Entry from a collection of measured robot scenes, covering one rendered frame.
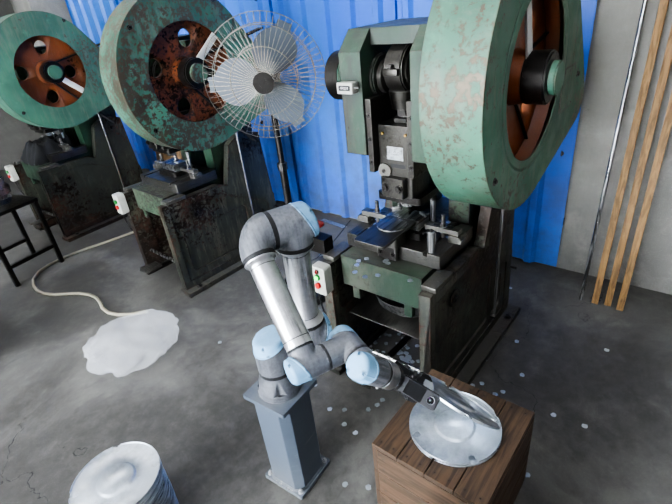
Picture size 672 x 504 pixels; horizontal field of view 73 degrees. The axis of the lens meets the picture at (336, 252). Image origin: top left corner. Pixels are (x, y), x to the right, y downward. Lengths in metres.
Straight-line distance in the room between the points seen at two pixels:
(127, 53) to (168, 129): 0.40
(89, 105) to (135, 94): 1.83
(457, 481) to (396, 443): 0.21
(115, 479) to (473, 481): 1.17
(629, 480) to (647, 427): 0.28
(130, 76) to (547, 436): 2.45
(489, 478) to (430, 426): 0.23
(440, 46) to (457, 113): 0.17
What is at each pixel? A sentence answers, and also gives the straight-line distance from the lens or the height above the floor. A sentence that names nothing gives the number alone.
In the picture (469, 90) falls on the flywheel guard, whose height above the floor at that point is 1.37.
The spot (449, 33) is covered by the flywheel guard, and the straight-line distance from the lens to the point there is 1.29.
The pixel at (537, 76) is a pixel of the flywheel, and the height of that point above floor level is 1.35.
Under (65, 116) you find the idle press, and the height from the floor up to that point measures 1.01.
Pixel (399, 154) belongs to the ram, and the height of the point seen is 1.06.
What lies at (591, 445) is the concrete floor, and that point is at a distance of 2.16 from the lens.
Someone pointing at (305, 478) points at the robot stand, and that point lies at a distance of 1.90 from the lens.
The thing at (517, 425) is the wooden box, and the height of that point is 0.35.
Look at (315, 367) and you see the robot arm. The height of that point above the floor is 0.79.
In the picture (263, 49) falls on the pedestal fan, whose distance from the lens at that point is 2.30.
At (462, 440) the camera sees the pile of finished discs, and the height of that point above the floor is 0.36.
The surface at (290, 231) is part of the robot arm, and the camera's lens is 1.30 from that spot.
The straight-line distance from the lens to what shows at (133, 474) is 1.86.
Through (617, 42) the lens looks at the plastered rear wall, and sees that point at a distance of 2.73.
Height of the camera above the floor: 1.61
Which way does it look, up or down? 29 degrees down
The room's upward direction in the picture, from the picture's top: 7 degrees counter-clockwise
